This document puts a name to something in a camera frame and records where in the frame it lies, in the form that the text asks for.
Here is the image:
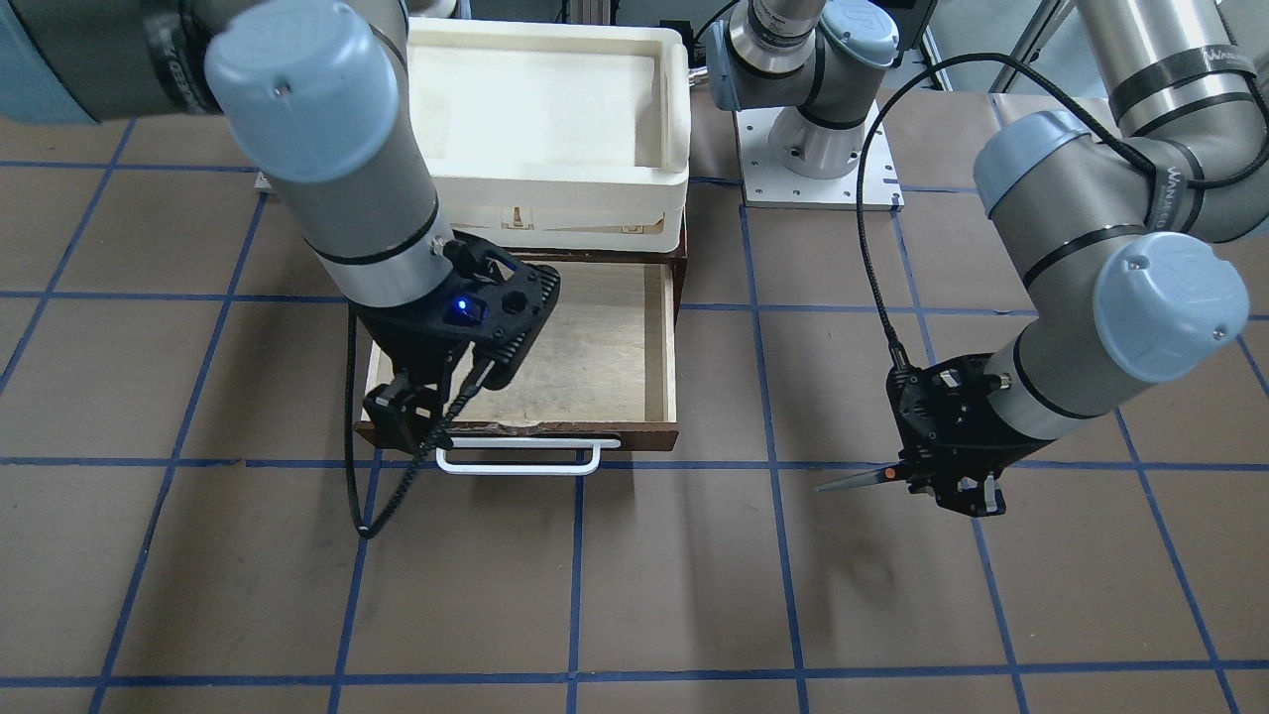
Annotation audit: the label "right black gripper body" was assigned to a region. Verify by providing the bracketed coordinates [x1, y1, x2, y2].
[352, 293, 489, 398]

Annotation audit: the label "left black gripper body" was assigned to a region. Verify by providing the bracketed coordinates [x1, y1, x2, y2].
[933, 405, 1042, 515]

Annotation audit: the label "orange grey scissors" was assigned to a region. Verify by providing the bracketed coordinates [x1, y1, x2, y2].
[813, 462, 915, 492]

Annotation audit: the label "wooden drawer with white handle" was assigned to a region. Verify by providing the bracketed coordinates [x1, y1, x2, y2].
[354, 260, 681, 477]

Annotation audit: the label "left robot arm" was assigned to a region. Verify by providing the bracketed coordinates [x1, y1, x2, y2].
[827, 1, 1266, 517]

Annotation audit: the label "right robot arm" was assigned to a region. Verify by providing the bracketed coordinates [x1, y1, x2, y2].
[3, 1, 466, 453]

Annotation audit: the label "white foam tray box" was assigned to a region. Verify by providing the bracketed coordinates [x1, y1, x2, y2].
[406, 18, 692, 254]

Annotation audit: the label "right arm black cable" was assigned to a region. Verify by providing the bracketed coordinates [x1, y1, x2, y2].
[343, 307, 497, 542]

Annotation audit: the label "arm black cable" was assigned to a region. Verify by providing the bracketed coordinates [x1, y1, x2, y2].
[855, 53, 1269, 373]
[343, 307, 497, 542]

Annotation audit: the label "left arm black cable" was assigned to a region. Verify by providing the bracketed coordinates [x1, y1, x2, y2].
[855, 53, 1269, 373]

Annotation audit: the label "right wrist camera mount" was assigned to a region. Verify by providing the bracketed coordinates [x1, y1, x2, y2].
[439, 231, 562, 392]

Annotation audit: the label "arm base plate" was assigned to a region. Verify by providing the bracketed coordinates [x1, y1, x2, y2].
[735, 104, 905, 211]

